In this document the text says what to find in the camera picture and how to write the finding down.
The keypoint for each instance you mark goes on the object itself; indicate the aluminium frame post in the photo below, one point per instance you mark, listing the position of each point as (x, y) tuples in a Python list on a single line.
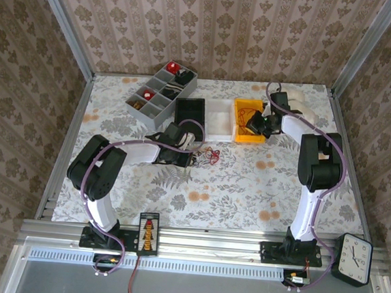
[(365, 48), (66, 22)]

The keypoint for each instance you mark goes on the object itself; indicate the grey compartment organizer tray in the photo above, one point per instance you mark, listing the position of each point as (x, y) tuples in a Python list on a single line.
[(157, 110)]

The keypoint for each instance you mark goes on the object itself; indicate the aluminium table rail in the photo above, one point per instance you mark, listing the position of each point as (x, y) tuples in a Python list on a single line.
[(207, 245)]

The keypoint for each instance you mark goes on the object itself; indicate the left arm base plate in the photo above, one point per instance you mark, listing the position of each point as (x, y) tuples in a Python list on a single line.
[(86, 238)]

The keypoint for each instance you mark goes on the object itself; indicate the black control box yellow labels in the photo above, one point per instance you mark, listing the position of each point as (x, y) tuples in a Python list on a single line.
[(149, 233)]

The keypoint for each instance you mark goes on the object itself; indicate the yellow plastic bin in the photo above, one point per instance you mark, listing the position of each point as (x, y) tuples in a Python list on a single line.
[(242, 137)]

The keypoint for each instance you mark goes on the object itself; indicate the floral tablecloth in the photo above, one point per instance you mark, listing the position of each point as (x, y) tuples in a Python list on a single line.
[(229, 190)]

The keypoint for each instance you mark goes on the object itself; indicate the black white analog clock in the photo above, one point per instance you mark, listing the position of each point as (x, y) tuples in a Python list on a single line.
[(353, 261)]

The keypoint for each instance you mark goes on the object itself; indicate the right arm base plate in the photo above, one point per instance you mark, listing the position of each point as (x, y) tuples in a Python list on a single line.
[(271, 254)]

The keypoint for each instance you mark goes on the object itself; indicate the black plastic bin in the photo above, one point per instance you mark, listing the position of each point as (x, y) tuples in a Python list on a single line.
[(190, 111)]

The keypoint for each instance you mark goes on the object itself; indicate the black item in organizer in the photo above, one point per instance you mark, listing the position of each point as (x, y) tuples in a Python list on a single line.
[(184, 77)]

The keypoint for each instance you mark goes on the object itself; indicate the white teddy bear plush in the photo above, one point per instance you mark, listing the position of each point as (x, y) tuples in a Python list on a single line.
[(305, 109)]

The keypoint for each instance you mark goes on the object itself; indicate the white plastic bin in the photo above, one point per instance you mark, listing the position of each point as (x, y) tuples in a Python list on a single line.
[(220, 121)]

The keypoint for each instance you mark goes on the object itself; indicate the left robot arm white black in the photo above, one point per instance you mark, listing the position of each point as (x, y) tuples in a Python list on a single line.
[(140, 152)]

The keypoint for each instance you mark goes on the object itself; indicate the small brown item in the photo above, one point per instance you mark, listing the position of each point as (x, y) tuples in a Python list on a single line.
[(137, 104)]

